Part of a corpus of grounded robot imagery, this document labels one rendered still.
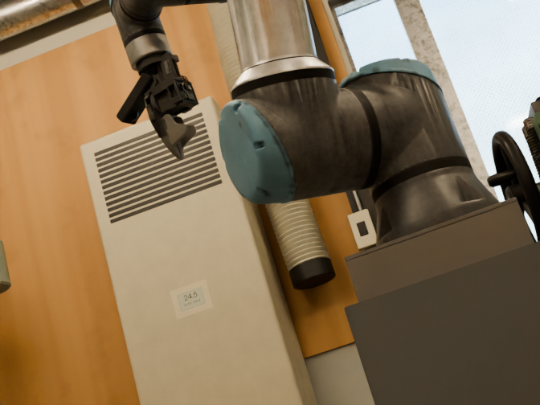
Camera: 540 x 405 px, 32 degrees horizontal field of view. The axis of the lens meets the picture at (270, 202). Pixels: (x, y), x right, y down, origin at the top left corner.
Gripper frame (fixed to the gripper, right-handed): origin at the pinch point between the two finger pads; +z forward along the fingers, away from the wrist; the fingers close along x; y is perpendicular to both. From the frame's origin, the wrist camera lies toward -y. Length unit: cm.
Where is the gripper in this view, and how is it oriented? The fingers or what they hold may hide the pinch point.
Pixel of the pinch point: (176, 154)
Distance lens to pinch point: 191.0
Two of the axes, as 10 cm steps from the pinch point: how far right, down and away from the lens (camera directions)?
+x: 4.6, 0.4, 8.9
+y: 8.2, -4.0, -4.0
